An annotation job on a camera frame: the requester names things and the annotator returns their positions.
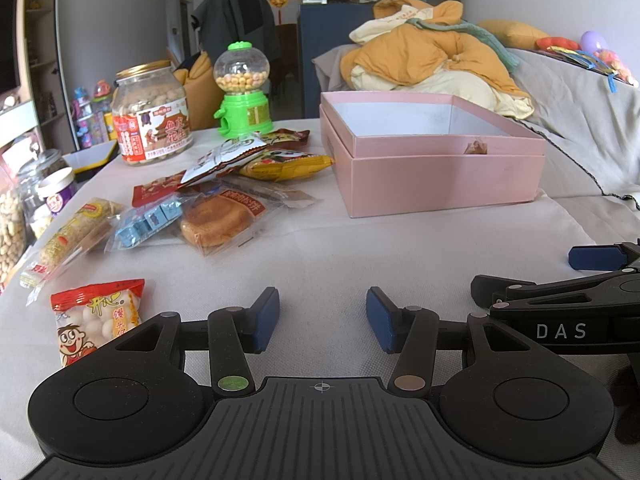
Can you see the yellow sofa cushion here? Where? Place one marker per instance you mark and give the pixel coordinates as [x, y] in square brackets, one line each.
[514, 34]

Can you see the rice cracker bar packet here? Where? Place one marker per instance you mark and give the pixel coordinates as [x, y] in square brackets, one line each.
[83, 231]

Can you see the orange cream blanket pile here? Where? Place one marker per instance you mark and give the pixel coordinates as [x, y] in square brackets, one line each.
[411, 46]

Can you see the green gumball dispenser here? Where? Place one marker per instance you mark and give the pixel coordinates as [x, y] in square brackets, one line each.
[241, 72]

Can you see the dark coat on stand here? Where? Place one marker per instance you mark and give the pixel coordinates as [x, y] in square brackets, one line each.
[224, 22]

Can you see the yellow snack packet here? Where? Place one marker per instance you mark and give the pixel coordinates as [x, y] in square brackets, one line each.
[285, 165]

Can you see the grey sofa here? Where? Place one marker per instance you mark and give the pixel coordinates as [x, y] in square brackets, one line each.
[591, 133]

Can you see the red snack packet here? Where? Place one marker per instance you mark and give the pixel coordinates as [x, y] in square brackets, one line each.
[148, 193]

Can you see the pink gift box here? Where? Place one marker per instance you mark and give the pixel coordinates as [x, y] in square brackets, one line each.
[399, 152]

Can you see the colourful toys on sofa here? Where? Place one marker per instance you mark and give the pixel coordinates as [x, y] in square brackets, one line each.
[595, 58]

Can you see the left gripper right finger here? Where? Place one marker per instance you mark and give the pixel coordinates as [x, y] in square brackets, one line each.
[415, 334]

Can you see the white ball snack packet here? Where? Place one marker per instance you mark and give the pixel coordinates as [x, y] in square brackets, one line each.
[90, 316]

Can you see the orange lounge chair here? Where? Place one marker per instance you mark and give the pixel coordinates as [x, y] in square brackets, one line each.
[202, 93]

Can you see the large glass nut jar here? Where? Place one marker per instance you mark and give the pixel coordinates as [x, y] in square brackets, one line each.
[12, 228]

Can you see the peanut jar gold lid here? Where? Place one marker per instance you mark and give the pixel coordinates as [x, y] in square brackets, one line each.
[150, 114]

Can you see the round pastry clear packet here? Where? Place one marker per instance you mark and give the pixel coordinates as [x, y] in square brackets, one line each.
[228, 218]

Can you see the white illustrated snack packet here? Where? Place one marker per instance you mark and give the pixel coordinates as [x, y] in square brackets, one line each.
[224, 158]

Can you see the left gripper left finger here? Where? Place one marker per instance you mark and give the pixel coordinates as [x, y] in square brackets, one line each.
[230, 334]

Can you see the purple white cup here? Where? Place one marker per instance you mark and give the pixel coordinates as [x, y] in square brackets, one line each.
[57, 189]

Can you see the small glass jar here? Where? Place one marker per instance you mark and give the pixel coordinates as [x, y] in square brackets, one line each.
[34, 171]

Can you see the clear dark biscuit packet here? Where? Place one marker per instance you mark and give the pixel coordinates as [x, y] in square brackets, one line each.
[293, 198]

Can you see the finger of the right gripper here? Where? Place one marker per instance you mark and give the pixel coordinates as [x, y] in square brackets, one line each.
[487, 289]
[604, 257]

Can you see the blue candy clear bag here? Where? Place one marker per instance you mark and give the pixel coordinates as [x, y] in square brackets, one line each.
[136, 226]

